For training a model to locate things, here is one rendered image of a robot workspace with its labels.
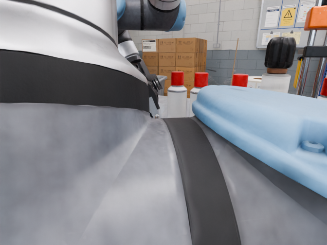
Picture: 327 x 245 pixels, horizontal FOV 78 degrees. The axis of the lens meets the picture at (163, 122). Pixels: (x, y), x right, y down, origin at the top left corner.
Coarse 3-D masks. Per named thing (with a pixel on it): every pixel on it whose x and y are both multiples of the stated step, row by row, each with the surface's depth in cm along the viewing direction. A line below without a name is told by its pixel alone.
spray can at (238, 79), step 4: (236, 76) 44; (240, 76) 44; (244, 76) 44; (248, 76) 45; (236, 80) 45; (240, 80) 44; (244, 80) 44; (232, 84) 46; (236, 84) 45; (240, 84) 44; (244, 84) 45
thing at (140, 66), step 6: (132, 60) 56; (138, 60) 58; (138, 66) 60; (144, 66) 62; (144, 72) 61; (150, 78) 59; (156, 78) 62; (150, 84) 57; (156, 84) 61; (156, 90) 61
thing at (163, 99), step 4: (160, 96) 149; (164, 96) 149; (160, 100) 136; (164, 100) 136; (188, 100) 136; (164, 104) 126; (188, 104) 126; (164, 108) 116; (188, 108) 116; (164, 112) 108; (188, 112) 108; (164, 116) 101; (188, 116) 101
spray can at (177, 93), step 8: (176, 72) 50; (176, 80) 51; (168, 88) 53; (176, 88) 51; (184, 88) 52; (168, 96) 53; (176, 96) 51; (184, 96) 52; (168, 104) 53; (176, 104) 52; (184, 104) 53; (168, 112) 54; (176, 112) 53; (184, 112) 54
